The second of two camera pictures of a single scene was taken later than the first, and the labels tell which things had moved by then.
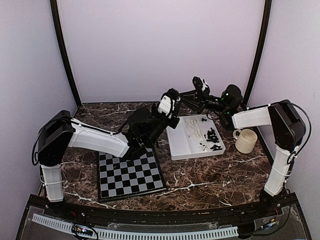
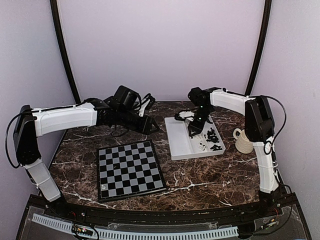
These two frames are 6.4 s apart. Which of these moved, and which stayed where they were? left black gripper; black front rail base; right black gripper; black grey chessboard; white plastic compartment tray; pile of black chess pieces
Moved: right black gripper; left black gripper
Stayed: black front rail base; pile of black chess pieces; white plastic compartment tray; black grey chessboard
